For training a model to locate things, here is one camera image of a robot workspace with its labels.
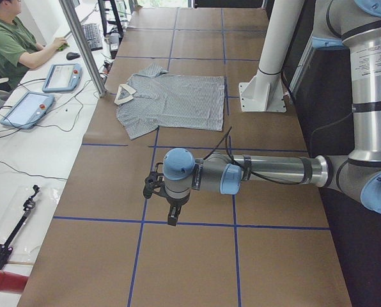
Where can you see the striped polo shirt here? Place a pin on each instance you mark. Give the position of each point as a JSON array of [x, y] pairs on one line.
[[155, 98]]

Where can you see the aluminium frame post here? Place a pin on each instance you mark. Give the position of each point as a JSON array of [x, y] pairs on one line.
[[76, 29]]

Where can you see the red cylinder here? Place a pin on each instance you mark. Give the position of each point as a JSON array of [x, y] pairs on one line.
[[12, 283]]

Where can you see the teach pendant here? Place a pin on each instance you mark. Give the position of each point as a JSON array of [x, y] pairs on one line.
[[62, 78], [28, 110]]

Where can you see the white pedestal column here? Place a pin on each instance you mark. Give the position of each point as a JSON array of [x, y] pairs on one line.
[[264, 92]]

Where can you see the seated person green shirt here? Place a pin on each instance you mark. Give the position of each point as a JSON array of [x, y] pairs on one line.
[[19, 50]]

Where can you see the lower teach pendant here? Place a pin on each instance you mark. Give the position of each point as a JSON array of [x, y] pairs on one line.
[[28, 110]]

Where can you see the upper teach pendant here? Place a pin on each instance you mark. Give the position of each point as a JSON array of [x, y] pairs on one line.
[[62, 78]]

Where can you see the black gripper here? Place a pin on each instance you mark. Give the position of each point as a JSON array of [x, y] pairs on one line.
[[175, 204]]

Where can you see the black keyboard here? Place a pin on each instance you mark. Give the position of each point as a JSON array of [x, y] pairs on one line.
[[93, 36]]

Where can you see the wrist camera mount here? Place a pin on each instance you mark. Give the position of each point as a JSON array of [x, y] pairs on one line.
[[154, 183]]

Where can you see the black computer mouse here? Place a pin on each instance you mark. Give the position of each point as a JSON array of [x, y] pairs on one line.
[[72, 55]]

